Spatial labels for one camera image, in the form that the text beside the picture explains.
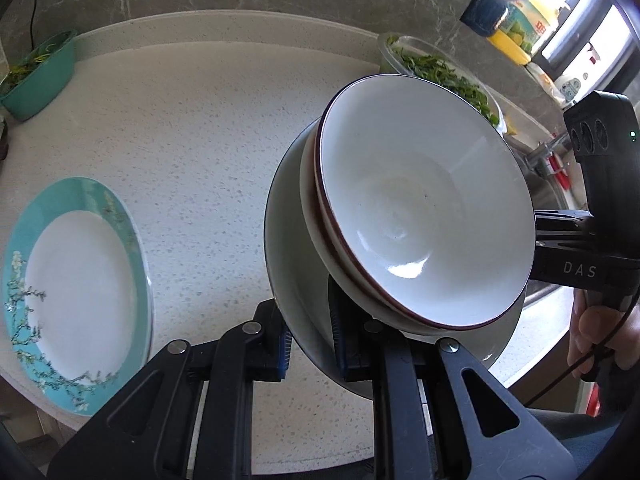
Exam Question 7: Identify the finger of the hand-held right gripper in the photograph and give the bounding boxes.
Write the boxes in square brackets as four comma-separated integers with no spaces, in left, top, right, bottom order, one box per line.
[533,210,596,235]
[535,234,597,256]

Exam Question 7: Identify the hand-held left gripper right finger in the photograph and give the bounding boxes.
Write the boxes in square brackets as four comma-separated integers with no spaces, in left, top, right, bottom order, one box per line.
[327,277,576,480]

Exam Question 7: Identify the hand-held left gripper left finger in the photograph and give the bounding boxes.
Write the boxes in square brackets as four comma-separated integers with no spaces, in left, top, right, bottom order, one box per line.
[47,300,292,480]

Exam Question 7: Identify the large white dark-rimmed bowl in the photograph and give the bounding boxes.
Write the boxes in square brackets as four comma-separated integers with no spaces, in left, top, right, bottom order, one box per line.
[264,115,526,402]

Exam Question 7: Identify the printed bowl with black rim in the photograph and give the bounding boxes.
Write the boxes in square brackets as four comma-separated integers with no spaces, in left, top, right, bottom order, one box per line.
[316,74,537,332]

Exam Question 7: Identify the plain white bowl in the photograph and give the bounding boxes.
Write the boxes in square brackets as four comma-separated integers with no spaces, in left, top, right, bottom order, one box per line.
[299,130,441,336]

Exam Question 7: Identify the teal floral plate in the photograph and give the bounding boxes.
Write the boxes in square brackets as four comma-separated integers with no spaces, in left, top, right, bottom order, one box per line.
[1,176,153,417]

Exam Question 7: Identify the person's right hand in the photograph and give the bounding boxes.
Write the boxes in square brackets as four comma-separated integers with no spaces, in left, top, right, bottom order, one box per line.
[567,290,637,381]

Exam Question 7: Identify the red plastic item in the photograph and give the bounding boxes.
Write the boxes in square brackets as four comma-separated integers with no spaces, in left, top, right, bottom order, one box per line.
[547,154,571,191]

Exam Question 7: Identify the steel faucet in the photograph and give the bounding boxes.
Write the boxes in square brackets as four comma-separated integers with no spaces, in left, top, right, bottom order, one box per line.
[524,137,571,177]

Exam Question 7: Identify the white spray bottle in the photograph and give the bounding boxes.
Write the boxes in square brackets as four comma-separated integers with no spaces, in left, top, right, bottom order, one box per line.
[555,42,603,106]

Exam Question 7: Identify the yellow bowl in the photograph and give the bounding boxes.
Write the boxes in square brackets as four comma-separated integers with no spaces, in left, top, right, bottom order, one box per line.
[487,30,532,67]

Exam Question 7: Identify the cooking oil bottle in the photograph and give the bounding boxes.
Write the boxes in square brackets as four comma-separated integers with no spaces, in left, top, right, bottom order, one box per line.
[500,0,560,57]

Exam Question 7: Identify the grey-blue fleece clothing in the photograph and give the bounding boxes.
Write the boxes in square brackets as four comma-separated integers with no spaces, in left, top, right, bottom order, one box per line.
[525,407,618,468]

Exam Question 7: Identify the dark green leafy greens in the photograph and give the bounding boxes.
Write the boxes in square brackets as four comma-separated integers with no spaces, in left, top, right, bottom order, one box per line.
[392,47,501,126]

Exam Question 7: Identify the dark blue cup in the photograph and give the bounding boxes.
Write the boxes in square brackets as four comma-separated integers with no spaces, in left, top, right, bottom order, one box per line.
[460,0,510,37]

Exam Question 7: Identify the clear plastic container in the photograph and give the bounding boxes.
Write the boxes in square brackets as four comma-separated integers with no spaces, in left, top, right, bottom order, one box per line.
[377,34,507,137]

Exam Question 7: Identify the teal colander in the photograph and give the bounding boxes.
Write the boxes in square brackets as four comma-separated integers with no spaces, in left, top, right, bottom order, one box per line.
[0,29,78,122]

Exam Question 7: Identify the leafy greens with yellow stems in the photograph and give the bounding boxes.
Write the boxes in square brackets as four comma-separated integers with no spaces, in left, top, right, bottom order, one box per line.
[2,35,71,86]

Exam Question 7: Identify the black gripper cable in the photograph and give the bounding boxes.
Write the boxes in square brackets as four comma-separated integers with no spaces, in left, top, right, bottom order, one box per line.
[522,280,640,408]

